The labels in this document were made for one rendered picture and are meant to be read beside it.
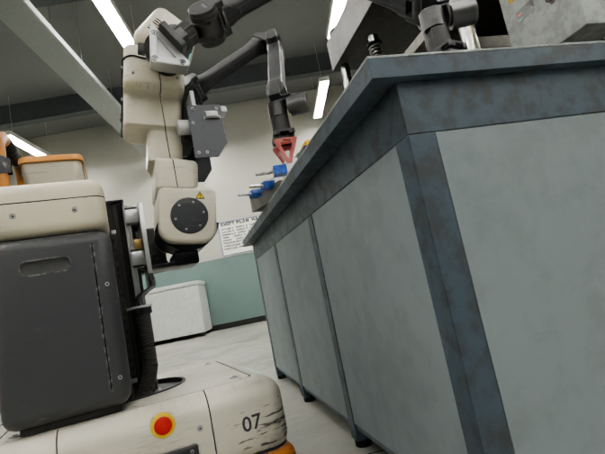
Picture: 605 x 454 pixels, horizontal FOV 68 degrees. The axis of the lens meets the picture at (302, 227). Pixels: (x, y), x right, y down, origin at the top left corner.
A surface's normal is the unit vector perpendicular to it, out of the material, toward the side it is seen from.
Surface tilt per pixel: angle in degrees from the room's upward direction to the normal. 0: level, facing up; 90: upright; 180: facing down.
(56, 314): 90
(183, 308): 90
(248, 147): 90
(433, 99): 90
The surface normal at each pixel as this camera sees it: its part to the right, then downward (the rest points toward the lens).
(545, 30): -0.95, 0.16
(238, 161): 0.04, -0.14
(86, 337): 0.36, -0.19
